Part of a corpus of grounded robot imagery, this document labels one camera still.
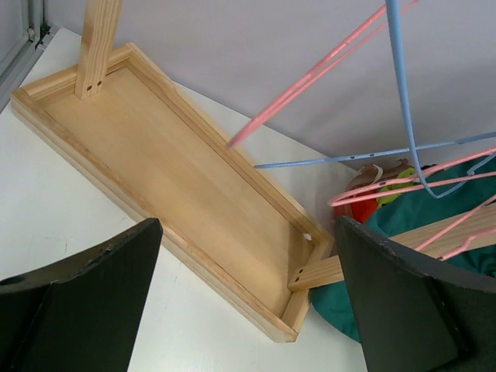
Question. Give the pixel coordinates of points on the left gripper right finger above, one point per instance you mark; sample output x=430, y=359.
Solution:
x=414, y=312

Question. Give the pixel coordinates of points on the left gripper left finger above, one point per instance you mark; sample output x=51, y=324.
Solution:
x=81, y=313

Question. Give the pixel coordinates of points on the teal shorts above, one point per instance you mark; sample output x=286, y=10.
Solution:
x=407, y=212

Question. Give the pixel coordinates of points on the orange shorts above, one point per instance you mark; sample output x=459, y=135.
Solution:
x=360, y=211

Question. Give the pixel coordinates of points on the lime green shorts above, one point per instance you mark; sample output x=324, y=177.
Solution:
x=384, y=200

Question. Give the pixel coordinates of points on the blue wire hanger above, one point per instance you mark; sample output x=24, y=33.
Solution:
x=394, y=26
x=469, y=139

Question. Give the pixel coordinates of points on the pink wire hanger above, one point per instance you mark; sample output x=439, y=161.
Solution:
x=446, y=238
x=337, y=55

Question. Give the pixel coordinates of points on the wooden clothes rack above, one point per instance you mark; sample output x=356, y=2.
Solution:
x=130, y=130

